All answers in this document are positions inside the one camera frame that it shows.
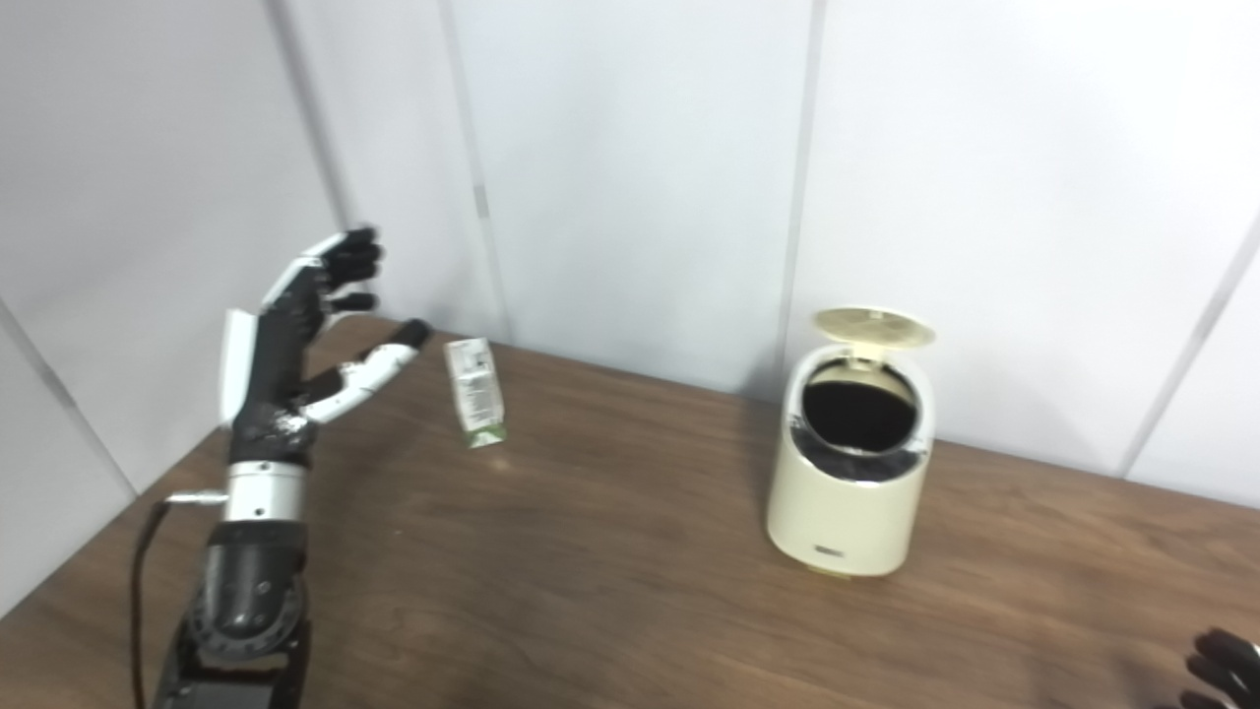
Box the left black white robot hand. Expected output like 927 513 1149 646
219 226 434 464

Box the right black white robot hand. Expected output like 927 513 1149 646
1179 628 1260 709

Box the white green milk carton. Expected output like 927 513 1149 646
442 337 507 450

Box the cream round bin lid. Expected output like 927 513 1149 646
813 307 936 369

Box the cream-colored bin body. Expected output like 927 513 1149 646
766 340 934 579

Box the black bin liner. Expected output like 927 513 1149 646
793 359 931 482

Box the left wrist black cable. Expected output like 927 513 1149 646
131 490 229 709

